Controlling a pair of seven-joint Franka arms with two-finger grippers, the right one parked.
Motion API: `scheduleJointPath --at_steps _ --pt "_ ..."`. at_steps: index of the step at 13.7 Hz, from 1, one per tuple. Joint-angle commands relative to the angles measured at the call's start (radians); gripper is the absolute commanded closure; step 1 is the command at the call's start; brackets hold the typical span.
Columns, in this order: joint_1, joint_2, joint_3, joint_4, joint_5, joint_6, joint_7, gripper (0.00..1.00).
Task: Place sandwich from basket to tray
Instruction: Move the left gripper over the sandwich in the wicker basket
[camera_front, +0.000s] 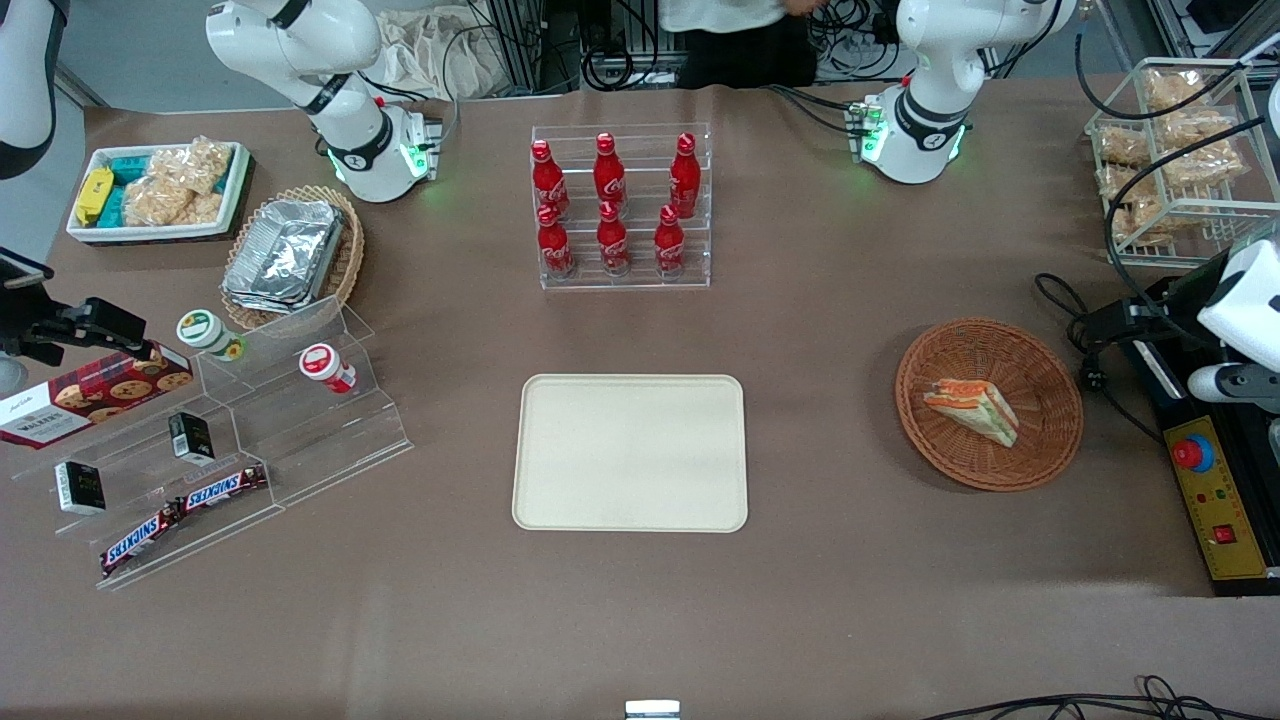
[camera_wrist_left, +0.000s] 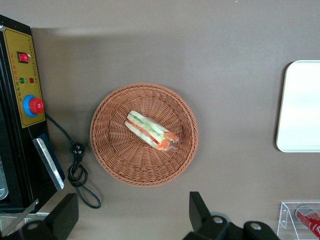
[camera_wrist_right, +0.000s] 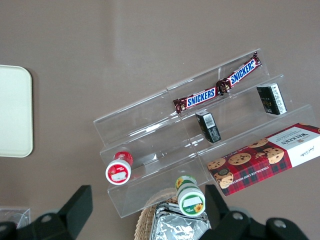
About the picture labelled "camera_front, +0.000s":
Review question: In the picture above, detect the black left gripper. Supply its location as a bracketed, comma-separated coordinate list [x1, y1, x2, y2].
[1085, 296, 1216, 350]

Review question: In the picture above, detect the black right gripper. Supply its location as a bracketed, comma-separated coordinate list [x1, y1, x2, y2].
[0, 296, 151, 367]

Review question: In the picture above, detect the plastic-wrapped triangle sandwich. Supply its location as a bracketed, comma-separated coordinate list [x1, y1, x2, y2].
[922, 378, 1020, 448]

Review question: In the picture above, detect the brown round wicker basket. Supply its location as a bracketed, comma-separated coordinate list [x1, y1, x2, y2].
[895, 318, 1085, 492]

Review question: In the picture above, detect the tan oval wicker basket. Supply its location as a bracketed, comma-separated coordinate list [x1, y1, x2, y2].
[220, 185, 365, 332]

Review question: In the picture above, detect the beige rectangular tray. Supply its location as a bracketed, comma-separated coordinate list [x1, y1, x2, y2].
[512, 374, 749, 533]

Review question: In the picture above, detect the red tartan cookie box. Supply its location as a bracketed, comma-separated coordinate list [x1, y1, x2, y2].
[0, 343, 195, 451]

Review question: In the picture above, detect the green-lidded yogurt cup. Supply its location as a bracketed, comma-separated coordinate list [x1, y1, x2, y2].
[177, 309, 247, 362]

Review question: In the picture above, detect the clear bagged cracker snack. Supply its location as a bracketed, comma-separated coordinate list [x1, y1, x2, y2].
[1143, 68, 1203, 113]
[1098, 165, 1168, 243]
[1095, 120, 1153, 168]
[1160, 110, 1253, 188]

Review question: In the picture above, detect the yellow snack pack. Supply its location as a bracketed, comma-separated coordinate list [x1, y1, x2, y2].
[75, 167, 115, 227]

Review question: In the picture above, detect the clear rice cracker bag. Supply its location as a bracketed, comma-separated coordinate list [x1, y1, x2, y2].
[123, 176, 224, 228]
[150, 137, 234, 197]

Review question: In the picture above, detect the small black carton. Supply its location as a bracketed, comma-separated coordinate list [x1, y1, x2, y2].
[168, 411, 216, 467]
[54, 461, 108, 517]

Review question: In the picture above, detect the silver foil container stack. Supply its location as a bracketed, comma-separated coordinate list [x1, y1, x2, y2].
[222, 199, 347, 315]

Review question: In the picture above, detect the black yellow control box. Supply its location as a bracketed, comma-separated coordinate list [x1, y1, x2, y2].
[1118, 272, 1280, 597]

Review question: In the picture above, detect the white rectangular snack bin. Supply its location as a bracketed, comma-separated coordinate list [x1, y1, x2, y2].
[66, 141, 252, 244]

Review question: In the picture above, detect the brown snickers bar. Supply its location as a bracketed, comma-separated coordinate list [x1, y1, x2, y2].
[180, 464, 270, 515]
[100, 505, 187, 580]

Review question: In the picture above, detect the red-lidded yogurt cup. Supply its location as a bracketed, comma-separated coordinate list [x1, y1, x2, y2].
[299, 343, 358, 394]

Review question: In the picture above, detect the clear acrylic tiered stand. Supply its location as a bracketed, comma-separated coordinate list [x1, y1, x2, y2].
[12, 295, 414, 592]

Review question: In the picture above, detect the cream cloth bag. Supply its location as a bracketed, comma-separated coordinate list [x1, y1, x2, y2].
[372, 8, 523, 101]

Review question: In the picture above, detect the red cola bottle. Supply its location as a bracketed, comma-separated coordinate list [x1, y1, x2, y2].
[594, 133, 627, 217]
[654, 205, 687, 278]
[669, 133, 700, 220]
[531, 140, 570, 222]
[597, 201, 631, 277]
[537, 204, 576, 279]

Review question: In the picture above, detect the person in white shirt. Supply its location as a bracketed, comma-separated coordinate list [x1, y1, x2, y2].
[658, 0, 833, 89]

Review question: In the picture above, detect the clear acrylic bottle rack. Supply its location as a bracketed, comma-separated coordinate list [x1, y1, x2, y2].
[531, 123, 712, 291]

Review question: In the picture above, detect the black looped power cable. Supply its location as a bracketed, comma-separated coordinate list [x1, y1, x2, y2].
[1034, 272, 1167, 447]

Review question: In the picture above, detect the white wire basket rack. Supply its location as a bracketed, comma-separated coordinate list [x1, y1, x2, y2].
[1085, 58, 1280, 269]

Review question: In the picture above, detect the long black arm cable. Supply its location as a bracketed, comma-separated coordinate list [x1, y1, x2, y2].
[1074, 28, 1267, 301]

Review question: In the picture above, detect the black cable bundle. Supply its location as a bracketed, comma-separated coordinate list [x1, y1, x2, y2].
[920, 675, 1280, 720]

